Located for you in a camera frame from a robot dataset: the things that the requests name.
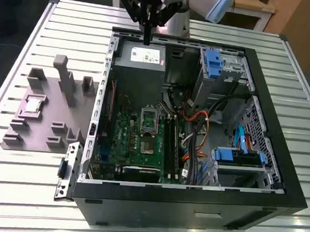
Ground blue board connector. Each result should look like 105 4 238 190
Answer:
102 146 111 162

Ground green motherboard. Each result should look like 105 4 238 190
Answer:
89 89 194 186

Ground blue drive bay latch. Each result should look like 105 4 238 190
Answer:
204 49 225 79

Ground wooden desk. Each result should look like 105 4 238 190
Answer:
108 0 277 33

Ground RAM slot with white clips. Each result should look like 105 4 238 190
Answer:
164 115 178 179

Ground multicoloured fan wire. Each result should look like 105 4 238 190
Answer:
117 92 134 111

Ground white wire bundle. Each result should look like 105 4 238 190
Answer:
180 131 194 148

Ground silver CPU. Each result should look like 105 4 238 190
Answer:
22 96 43 114

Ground yellow black power wires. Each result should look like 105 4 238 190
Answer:
157 99 179 118

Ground black graphics card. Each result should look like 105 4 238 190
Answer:
114 163 161 184

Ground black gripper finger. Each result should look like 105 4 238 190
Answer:
146 0 186 48
112 0 150 45

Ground metal socket cover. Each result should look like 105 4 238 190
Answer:
139 105 162 137

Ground orange wire bundle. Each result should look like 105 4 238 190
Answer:
178 109 212 163

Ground grey power supply unit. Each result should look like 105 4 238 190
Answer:
109 39 169 111

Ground grey parts rack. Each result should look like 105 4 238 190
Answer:
1 50 103 158

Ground black PC case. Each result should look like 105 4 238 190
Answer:
70 23 310 232

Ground brown wooden cabinet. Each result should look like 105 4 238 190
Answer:
260 0 310 73

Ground red black twisted wire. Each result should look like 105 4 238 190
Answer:
102 79 118 138

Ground metal disk bay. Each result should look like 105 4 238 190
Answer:
208 146 287 191

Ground hard disk in blue carrier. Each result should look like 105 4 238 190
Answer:
211 147 267 168

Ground blue flat data cable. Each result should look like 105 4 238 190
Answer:
234 125 252 155

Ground thick black cable bundle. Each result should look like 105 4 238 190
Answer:
186 89 254 190

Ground CPU socket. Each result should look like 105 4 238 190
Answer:
139 138 158 156

